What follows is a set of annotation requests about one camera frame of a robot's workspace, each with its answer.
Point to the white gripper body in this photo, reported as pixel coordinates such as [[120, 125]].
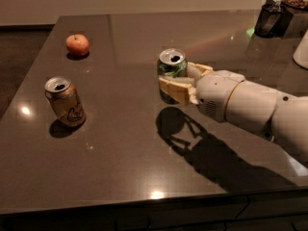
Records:
[[214, 91]]

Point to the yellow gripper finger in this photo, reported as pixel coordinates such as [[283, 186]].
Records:
[[197, 71], [181, 89]]

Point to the green soda can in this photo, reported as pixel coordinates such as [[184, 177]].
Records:
[[172, 63]]

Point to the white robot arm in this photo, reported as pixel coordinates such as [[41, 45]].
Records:
[[272, 115]]

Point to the orange soda can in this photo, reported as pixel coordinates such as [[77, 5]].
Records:
[[63, 98]]

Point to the black mesh cup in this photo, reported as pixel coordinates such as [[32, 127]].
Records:
[[268, 21]]

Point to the white object at right edge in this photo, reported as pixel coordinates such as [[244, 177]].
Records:
[[300, 56]]

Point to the red apple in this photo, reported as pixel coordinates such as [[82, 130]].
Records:
[[77, 45]]

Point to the dark snack container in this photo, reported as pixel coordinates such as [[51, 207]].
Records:
[[288, 19]]

